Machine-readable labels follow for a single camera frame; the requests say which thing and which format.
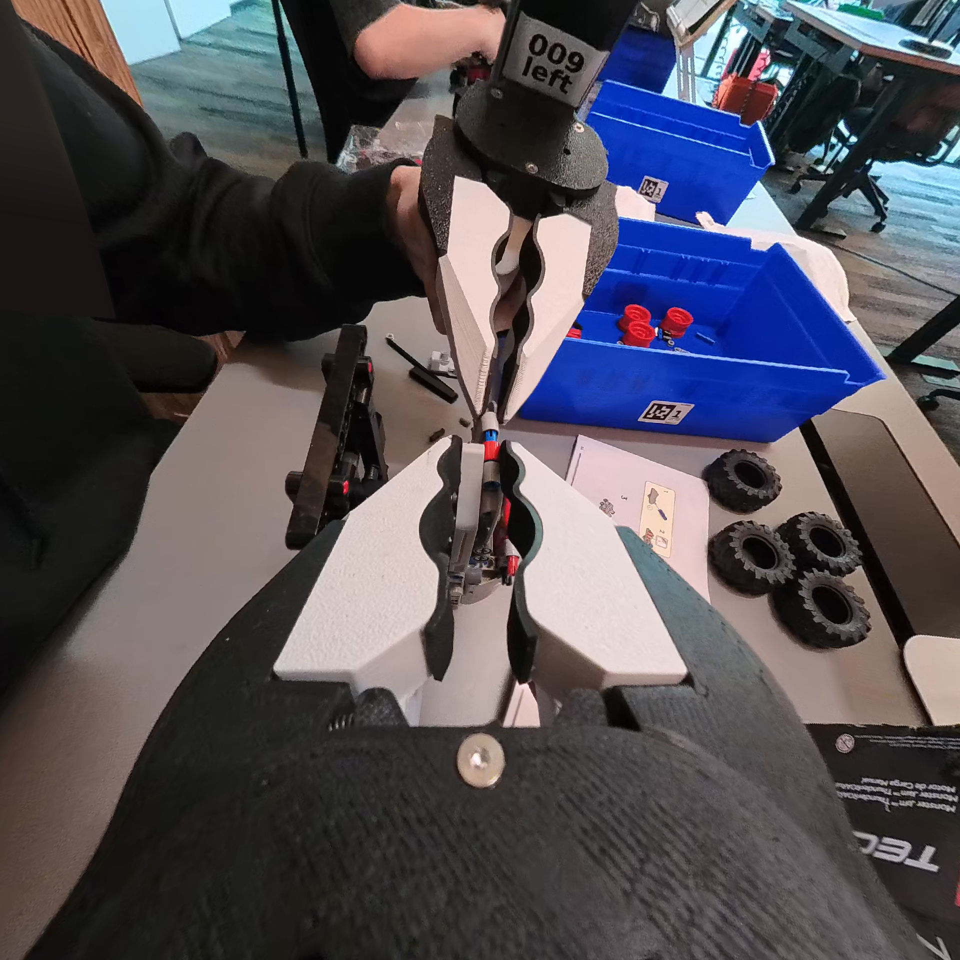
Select black toy chassis frame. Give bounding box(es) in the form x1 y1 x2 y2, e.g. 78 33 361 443
285 324 391 550

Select person's left hand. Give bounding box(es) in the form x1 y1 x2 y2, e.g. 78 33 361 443
388 165 445 320

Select white instruction sheet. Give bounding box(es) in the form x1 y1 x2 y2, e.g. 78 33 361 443
564 433 711 582

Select blue plastic bin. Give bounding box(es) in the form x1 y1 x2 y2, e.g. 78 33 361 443
585 78 776 226
517 217 888 444
596 22 680 95

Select black toy set box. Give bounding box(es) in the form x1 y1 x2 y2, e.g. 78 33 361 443
806 721 960 960

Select grey desk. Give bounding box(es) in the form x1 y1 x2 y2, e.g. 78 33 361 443
0 97 931 960

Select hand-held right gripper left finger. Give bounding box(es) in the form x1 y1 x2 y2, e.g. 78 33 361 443
271 433 463 727

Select white stand base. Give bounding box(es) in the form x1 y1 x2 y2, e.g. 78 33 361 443
902 633 960 727

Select red black toy model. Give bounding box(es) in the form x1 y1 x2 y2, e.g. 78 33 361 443
448 51 498 93

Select grey toy brick assembly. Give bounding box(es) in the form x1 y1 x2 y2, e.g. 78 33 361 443
446 405 524 607

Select clear bag of parts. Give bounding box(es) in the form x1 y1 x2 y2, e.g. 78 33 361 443
336 123 421 170

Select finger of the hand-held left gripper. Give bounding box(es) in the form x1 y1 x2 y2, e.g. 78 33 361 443
435 176 537 421
498 216 595 425

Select black toy tyre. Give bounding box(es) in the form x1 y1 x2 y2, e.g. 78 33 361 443
776 511 865 579
707 519 798 596
703 448 783 515
772 570 873 650

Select orange crate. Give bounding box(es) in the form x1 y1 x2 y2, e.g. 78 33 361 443
712 73 777 127

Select person's dark clothed torso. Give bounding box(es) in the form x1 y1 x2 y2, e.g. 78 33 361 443
0 315 219 699

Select black stand pole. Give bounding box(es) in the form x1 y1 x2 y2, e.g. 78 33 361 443
270 0 309 159

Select person's left forearm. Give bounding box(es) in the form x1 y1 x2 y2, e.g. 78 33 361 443
0 15 427 345

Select white tablet stand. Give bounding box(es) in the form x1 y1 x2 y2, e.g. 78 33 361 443
663 0 740 102

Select black chair armrest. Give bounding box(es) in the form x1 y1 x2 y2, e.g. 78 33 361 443
142 330 220 393

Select black toy beam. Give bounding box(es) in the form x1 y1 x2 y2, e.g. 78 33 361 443
408 365 460 405

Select black office chair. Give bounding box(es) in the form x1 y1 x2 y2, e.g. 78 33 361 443
787 71 890 234

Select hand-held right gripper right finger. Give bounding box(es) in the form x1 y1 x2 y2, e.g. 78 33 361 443
498 439 693 727

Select wooden-top background desk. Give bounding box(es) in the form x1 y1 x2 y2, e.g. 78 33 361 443
780 0 960 234

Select white cloth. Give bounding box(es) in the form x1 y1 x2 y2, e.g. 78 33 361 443
693 210 852 324

